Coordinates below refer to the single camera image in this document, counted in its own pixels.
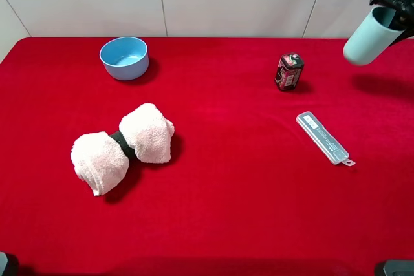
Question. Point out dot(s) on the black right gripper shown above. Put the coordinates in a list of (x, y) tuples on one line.
[(405, 16)]

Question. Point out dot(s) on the teal plastic cup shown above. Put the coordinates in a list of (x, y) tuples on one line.
[(372, 37)]

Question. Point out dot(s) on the black red gum box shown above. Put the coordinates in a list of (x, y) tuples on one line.
[(289, 71)]

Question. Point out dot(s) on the clear plastic toothbrush case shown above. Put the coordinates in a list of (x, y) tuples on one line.
[(327, 143)]

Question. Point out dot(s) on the red velvet tablecloth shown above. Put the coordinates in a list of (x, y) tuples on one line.
[(247, 192)]

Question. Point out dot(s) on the black right base corner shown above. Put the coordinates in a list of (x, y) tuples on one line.
[(395, 268)]

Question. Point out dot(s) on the black base corner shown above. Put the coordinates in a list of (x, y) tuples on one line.
[(395, 268), (9, 264)]

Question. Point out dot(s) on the blue plastic bowl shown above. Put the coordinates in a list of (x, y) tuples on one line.
[(125, 58)]

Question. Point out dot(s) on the black towel band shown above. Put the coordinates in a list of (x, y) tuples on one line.
[(120, 140)]

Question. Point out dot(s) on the rolled white towel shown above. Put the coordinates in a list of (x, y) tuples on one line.
[(99, 161)]

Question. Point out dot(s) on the black left base corner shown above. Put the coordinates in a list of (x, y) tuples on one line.
[(9, 264)]

